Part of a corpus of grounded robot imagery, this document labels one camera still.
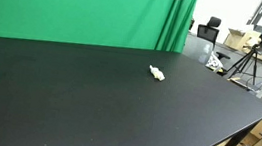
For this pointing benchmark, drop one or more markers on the black camera tripod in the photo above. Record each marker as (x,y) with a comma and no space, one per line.
(247,62)

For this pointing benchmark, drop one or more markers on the white yellow bunny toy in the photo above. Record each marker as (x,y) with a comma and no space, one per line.
(156,73)

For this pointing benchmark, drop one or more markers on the grey mesh chair back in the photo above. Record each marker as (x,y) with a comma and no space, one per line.
(198,48)

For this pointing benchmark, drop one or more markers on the black office chair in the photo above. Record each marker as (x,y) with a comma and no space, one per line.
(208,32)

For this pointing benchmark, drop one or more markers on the open cardboard box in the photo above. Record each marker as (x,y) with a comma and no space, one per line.
(241,38)

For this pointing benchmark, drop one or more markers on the green backdrop curtain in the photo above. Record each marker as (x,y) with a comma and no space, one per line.
(78,7)

